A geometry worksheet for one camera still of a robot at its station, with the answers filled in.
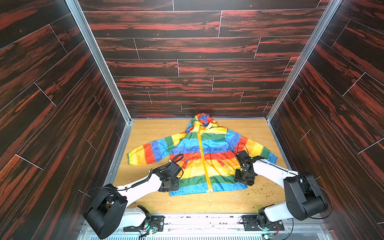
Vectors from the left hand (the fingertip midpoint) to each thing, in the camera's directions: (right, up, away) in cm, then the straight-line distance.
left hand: (176, 187), depth 87 cm
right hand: (+40, +3, +3) cm, 40 cm away
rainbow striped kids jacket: (+24, +16, +12) cm, 31 cm away
